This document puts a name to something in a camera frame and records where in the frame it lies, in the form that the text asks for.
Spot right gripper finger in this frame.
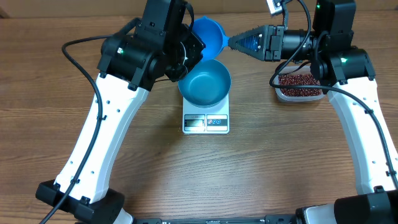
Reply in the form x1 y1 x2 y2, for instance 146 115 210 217
228 26 267 47
229 44 266 60

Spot blue plastic measuring scoop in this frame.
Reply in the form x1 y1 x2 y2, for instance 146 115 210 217
193 16 229 61

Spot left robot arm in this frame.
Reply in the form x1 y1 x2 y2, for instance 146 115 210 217
35 0 205 223

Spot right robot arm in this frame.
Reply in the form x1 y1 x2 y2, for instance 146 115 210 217
228 0 397 224

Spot white digital kitchen scale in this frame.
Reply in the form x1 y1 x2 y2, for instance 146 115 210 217
182 95 230 134

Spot clear plastic food container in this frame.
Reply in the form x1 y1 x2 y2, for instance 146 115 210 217
274 65 325 103

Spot teal metal bowl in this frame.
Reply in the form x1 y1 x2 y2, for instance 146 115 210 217
178 59 232 108

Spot red adzuki beans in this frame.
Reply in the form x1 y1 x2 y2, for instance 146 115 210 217
278 73 322 97

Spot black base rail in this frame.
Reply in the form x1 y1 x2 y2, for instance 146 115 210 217
133 214 302 224

